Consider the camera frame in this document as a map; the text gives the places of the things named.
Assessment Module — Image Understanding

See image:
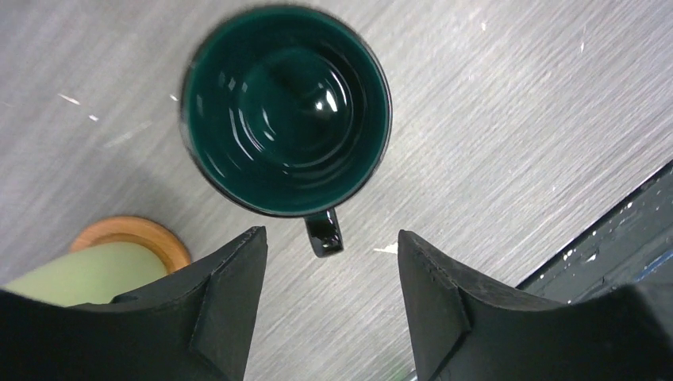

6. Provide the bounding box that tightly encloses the pale green cup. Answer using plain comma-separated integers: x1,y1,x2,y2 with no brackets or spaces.
2,242,167,306

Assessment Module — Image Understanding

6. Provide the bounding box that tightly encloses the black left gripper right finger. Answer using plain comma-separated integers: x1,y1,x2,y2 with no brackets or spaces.
398,230,672,380

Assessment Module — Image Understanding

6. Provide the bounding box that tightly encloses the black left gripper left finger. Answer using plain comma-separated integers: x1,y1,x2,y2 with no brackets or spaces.
1,226,268,380

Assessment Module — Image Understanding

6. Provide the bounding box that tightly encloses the light wooden coaster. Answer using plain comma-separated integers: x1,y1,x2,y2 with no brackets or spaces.
69,216,192,274

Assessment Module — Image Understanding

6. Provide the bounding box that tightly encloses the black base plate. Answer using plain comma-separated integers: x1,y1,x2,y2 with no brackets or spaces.
518,164,672,304

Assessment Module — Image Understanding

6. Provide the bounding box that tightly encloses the dark green cup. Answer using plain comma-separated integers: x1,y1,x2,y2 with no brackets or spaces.
179,4,393,258

